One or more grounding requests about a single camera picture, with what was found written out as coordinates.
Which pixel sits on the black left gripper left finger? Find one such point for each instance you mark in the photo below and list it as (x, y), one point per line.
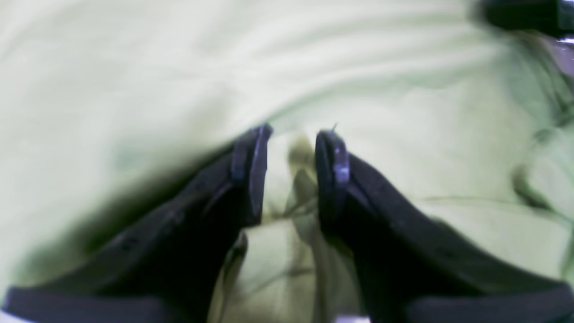
(163, 267)

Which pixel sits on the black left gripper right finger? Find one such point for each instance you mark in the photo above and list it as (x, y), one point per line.
(414, 270)

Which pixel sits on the green t-shirt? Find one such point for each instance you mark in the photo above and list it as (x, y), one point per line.
(109, 108)

